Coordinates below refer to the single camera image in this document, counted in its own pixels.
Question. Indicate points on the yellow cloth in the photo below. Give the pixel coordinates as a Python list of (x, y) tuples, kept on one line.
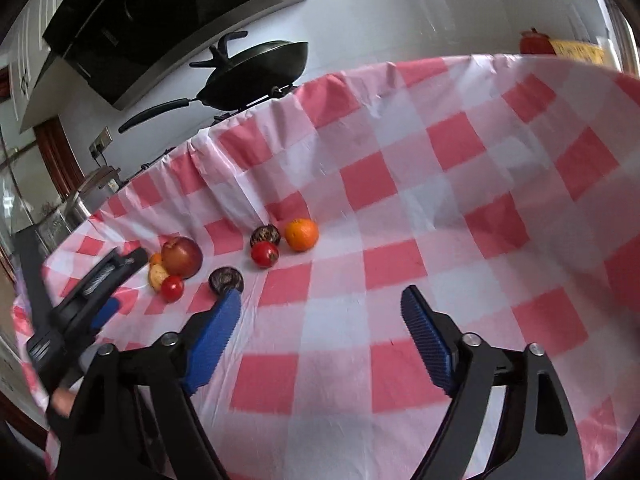
[(575, 50)]

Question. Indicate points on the dark wall socket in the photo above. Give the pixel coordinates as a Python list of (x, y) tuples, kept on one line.
[(101, 142)]

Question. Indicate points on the stainless steel pot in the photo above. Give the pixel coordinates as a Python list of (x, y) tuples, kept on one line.
[(92, 190)]

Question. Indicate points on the red pot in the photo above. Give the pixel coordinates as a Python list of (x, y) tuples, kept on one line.
[(536, 42)]

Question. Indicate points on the red white checkered tablecloth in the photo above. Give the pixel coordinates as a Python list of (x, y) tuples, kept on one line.
[(400, 200)]

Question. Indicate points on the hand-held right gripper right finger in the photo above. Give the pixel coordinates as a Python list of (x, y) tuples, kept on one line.
[(427, 335)]

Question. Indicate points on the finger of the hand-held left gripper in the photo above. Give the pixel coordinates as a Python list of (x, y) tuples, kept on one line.
[(130, 260), (107, 311)]

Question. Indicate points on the white wall cabinet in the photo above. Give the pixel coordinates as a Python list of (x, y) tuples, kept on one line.
[(30, 75)]

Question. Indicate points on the small yellow striped melon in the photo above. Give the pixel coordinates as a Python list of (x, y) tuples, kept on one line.
[(158, 276)]

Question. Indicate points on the black wok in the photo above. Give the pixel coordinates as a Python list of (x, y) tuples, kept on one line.
[(255, 72)]

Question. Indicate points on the black cooking utensil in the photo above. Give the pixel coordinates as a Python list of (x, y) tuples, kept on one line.
[(220, 55)]

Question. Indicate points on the red tomato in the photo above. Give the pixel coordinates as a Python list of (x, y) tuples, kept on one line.
[(172, 288), (265, 255)]

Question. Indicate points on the person's left hand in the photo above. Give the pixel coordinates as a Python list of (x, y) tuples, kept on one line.
[(62, 401)]

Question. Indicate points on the brown wooden door frame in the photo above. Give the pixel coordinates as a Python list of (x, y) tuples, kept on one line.
[(57, 155)]

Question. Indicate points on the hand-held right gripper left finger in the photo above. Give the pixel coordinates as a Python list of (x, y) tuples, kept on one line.
[(215, 340)]

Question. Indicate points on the dark purple passion fruit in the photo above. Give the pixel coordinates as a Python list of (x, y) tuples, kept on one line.
[(225, 277), (265, 234)]

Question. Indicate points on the black range hood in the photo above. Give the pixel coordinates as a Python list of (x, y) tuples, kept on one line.
[(150, 25)]

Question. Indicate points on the small orange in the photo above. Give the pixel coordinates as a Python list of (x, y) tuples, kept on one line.
[(155, 259)]

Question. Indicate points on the red yellow apple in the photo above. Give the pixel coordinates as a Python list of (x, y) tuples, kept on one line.
[(181, 257)]

